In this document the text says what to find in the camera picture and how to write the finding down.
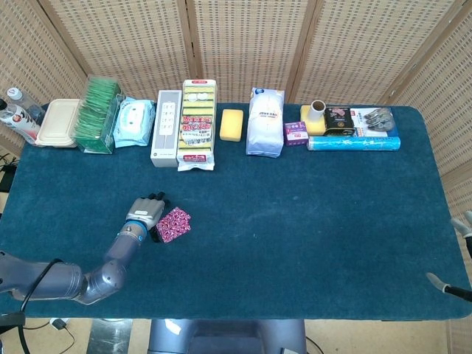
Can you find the right robot hand grey fingertips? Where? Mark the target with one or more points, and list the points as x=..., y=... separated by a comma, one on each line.
x=437, y=282

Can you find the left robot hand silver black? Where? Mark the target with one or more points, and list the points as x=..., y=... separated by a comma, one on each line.
x=142, y=212

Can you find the pink white patterned rectangular block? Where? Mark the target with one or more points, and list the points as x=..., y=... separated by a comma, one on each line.
x=173, y=225

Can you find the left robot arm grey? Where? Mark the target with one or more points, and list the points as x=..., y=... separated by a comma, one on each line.
x=121, y=247

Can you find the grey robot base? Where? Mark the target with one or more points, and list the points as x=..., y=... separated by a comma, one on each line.
x=221, y=337

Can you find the white power strip box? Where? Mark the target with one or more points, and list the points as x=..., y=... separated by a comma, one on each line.
x=166, y=129

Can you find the light blue wet wipes pack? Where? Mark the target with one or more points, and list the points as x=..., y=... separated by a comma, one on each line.
x=132, y=121

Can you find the yellow sponge multipack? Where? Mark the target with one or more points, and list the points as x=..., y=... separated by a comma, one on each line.
x=197, y=125

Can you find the green tea bag box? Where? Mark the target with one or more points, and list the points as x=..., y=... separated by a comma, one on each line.
x=96, y=118

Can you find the beige lidded lunch box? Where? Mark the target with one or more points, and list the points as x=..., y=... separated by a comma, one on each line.
x=57, y=123

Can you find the plain yellow sponge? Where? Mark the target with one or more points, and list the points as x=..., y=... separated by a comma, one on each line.
x=231, y=124

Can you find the shiny metal floor plate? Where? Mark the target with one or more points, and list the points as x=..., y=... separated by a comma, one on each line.
x=110, y=337

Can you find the white paper bag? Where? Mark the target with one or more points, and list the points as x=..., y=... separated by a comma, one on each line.
x=263, y=125

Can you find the white bottle red print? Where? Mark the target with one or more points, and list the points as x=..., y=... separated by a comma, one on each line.
x=18, y=121

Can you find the blue felt table cover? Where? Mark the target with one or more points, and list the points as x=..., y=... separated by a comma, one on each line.
x=295, y=221

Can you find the clear bottle white cap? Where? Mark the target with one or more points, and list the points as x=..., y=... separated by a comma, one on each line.
x=27, y=105

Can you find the blue cling film roll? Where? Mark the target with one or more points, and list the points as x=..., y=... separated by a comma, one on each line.
x=354, y=143

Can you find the small purple box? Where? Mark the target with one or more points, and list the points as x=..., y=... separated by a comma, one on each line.
x=296, y=134

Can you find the black tin can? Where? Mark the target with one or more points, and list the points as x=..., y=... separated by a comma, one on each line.
x=339, y=121

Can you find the woven wooden folding screen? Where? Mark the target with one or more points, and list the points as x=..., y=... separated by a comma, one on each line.
x=239, y=48

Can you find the yellow sponge under roll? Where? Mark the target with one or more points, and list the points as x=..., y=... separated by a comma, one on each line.
x=313, y=127

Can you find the white paper roll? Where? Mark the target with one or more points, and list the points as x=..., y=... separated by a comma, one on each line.
x=317, y=112

